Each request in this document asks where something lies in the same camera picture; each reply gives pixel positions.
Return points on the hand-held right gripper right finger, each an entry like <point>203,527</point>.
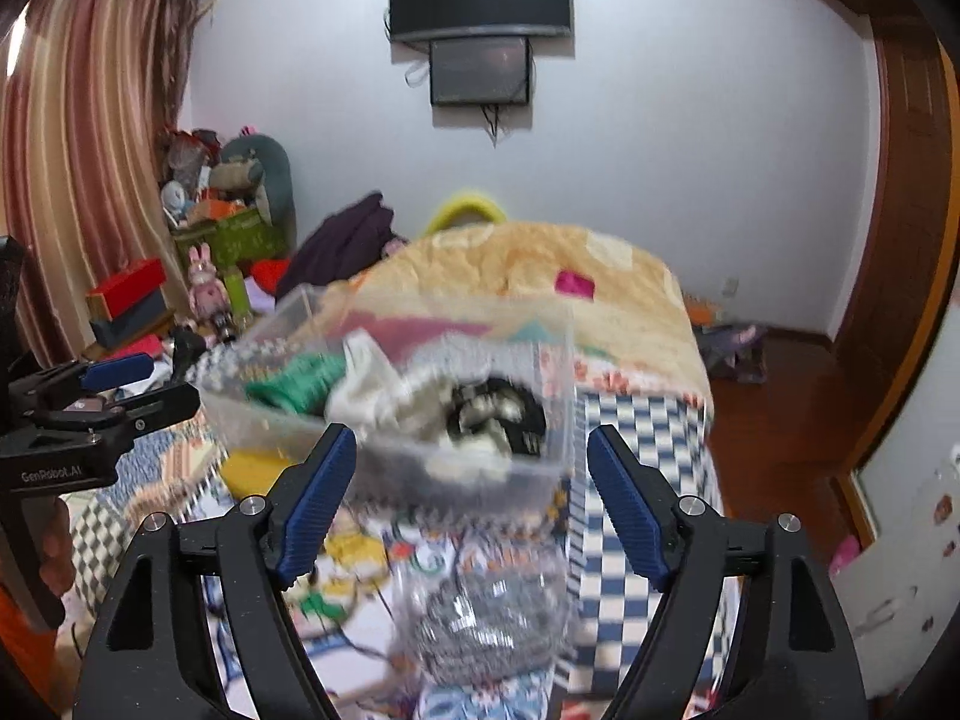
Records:
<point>626,502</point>

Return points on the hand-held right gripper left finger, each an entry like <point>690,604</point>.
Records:
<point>322,502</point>

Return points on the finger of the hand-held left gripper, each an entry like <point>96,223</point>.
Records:
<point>161,403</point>
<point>112,373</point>

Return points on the clear plastic storage box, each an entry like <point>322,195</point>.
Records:
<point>251,420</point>

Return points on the green knitted cloth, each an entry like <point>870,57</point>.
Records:
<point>292,386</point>

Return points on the white cloth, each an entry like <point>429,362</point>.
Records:
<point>367,390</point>

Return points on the black and white sock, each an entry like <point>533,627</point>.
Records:
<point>499,412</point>

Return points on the yellow soft item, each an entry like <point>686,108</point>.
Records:
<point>251,472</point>

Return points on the person's left hand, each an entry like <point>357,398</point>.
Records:
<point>54,547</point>

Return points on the dark grey flat box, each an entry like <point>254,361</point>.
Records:
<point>135,322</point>

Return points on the blue checkered bed sheet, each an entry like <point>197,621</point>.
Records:
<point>637,420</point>

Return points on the red flat box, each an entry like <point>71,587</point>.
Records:
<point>127,289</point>

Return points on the pink rabbit toy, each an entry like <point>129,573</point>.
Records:
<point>204,285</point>

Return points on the green bottle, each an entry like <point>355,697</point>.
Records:
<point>237,292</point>

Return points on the red cloth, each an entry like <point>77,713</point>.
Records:
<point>270,274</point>

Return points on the clear bag with grey cloth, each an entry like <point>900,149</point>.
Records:
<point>487,615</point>

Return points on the green cardboard box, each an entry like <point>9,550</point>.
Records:
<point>240,240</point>

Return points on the pile of floor clutter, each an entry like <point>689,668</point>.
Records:
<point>724,345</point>

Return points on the dark purple garment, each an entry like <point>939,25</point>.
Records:
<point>337,240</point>

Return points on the striped curtain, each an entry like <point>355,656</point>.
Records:
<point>90,127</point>

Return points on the grey curved pillow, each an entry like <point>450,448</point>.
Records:
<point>279,172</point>

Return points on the peach patterned quilt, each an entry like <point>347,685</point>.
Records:
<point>510,262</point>

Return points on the white cabinet with stickers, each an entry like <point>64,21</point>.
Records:
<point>907,577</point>

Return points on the wall socket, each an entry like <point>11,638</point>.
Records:
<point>730,286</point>

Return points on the wooden door frame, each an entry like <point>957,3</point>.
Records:
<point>900,202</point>

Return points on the small wall-mounted screen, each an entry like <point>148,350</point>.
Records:
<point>480,71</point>

